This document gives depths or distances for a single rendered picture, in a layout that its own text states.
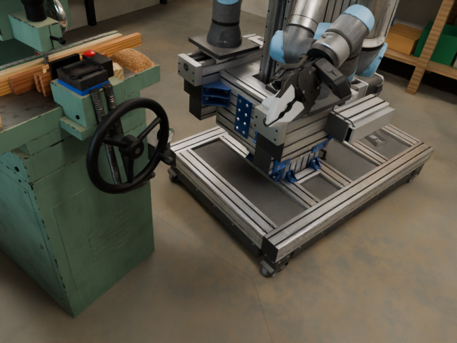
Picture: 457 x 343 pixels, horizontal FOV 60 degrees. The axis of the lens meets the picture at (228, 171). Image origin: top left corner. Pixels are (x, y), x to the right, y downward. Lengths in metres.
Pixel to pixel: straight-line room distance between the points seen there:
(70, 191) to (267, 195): 0.94
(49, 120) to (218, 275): 1.02
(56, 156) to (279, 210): 1.01
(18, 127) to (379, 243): 1.69
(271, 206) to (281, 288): 0.36
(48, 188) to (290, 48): 0.78
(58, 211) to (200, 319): 0.73
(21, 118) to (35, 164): 0.14
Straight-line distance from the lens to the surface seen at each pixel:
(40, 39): 1.22
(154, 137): 1.50
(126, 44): 1.46
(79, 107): 1.09
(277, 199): 1.88
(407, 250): 2.19
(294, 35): 1.04
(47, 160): 1.22
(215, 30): 1.73
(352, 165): 2.21
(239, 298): 1.76
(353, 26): 0.94
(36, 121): 1.14
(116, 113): 1.03
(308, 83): 0.84
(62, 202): 1.33
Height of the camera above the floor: 1.48
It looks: 40 degrees down
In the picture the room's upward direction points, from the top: 6 degrees clockwise
